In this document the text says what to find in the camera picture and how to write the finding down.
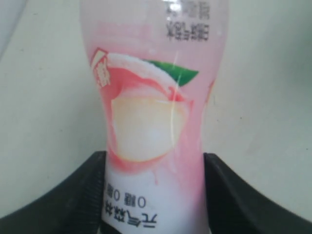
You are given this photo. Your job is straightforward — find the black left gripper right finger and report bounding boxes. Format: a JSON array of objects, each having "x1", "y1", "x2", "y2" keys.
[{"x1": 203, "y1": 153, "x2": 312, "y2": 234}]

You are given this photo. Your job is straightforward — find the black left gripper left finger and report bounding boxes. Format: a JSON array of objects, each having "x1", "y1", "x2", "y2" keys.
[{"x1": 0, "y1": 151, "x2": 106, "y2": 234}]

